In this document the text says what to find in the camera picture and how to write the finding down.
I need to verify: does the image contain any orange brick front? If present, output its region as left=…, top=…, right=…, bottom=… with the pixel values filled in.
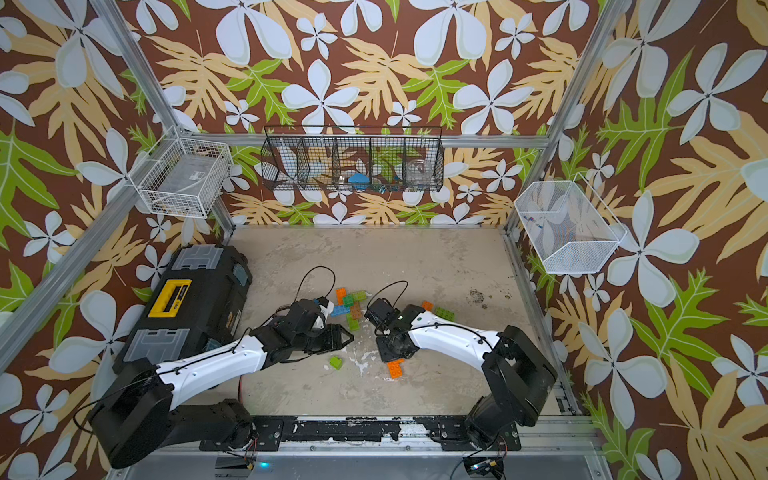
left=335, top=287, right=347, bottom=305

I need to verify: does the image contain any blue brick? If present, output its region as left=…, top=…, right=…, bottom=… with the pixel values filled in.
left=331, top=305, right=350, bottom=316

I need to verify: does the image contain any blue object in basket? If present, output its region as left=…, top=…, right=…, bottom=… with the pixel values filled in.
left=347, top=173, right=371, bottom=192

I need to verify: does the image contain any white wire basket left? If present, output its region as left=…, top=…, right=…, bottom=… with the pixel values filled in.
left=133, top=128, right=233, bottom=219

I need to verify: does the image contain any black wire basket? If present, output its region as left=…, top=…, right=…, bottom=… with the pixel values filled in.
left=259, top=126, right=445, bottom=193

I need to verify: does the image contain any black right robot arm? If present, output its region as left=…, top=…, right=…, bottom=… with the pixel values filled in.
left=365, top=298, right=557, bottom=449

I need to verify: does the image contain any black yellow toolbox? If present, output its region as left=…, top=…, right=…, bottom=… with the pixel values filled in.
left=113, top=245, right=253, bottom=374

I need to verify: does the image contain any tan brick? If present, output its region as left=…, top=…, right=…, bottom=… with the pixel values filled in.
left=350, top=302, right=363, bottom=320

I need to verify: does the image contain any white mesh basket right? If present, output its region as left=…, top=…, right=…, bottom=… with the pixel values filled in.
left=514, top=180, right=628, bottom=276

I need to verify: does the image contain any small lime brick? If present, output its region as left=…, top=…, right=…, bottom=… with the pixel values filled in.
left=329, top=356, right=343, bottom=370

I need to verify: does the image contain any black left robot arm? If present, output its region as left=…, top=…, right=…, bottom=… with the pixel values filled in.
left=86, top=299, right=354, bottom=469

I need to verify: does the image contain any lime brick front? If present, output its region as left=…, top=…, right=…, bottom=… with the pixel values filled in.
left=346, top=314, right=360, bottom=332

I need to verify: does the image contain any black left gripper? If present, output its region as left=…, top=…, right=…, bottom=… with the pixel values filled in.
left=294, top=322, right=357, bottom=352

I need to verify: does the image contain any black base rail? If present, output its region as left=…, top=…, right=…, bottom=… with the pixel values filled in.
left=251, top=415, right=522, bottom=452

